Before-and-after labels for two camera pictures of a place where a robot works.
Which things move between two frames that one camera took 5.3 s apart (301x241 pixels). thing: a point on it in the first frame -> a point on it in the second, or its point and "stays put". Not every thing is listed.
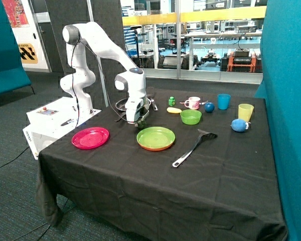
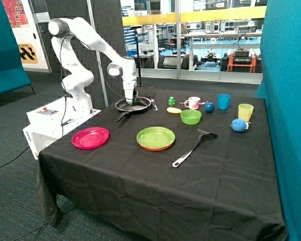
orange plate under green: [155, 149] stays put
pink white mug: [193, 102] stays put
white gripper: [136, 108] -> [129, 86]
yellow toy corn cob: [173, 110] stays put
